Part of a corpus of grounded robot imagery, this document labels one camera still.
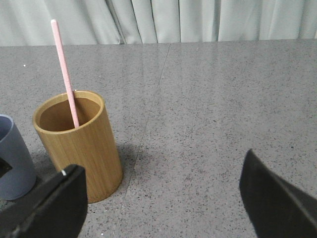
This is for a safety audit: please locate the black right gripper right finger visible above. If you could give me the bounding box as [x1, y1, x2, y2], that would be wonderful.
[239, 150, 317, 238]

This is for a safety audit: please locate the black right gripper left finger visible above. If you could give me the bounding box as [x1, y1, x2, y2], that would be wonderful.
[0, 165, 88, 238]

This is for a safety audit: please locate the pink chopstick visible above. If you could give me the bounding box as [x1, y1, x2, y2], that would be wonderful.
[51, 19, 79, 128]

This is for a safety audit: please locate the blue plastic cup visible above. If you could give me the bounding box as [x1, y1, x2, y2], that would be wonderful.
[0, 115, 37, 200]

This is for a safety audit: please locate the bamboo cylinder holder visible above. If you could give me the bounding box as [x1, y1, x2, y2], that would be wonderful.
[33, 91, 123, 203]

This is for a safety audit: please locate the white curtain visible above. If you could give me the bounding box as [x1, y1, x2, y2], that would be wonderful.
[0, 0, 317, 46]

